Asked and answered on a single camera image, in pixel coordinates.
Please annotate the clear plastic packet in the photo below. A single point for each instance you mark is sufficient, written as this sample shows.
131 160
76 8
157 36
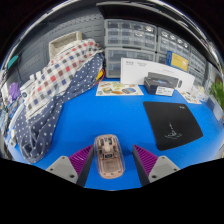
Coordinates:
199 93

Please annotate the red blue checked cloth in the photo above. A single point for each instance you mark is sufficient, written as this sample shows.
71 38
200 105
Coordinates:
56 76

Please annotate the blue yellow box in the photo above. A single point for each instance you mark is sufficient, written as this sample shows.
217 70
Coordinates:
179 61

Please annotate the dark wall shelf unit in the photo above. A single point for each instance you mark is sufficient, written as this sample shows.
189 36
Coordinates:
140 11

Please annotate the white woven basket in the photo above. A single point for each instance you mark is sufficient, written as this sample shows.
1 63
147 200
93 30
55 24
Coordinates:
63 43

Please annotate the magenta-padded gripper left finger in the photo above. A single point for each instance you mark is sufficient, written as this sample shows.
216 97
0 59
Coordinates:
80 161

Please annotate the transparent pink computer mouse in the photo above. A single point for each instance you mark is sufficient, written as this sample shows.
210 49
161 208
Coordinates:
109 160

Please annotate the green potted plant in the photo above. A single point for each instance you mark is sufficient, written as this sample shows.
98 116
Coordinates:
218 95

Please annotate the navy polka dot cloth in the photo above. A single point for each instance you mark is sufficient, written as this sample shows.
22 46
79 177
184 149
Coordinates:
43 126

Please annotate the black mouse pad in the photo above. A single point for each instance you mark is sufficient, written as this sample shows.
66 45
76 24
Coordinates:
171 123

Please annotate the colourful sticker sheet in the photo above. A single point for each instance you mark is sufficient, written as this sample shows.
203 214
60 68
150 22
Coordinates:
116 89
190 98

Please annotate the small black box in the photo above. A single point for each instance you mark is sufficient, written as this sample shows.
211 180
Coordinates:
156 83

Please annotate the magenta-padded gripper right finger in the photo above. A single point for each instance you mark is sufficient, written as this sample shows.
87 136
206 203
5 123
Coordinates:
146 161

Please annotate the white keyboard box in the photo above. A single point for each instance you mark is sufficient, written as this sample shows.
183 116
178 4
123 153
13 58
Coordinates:
136 71

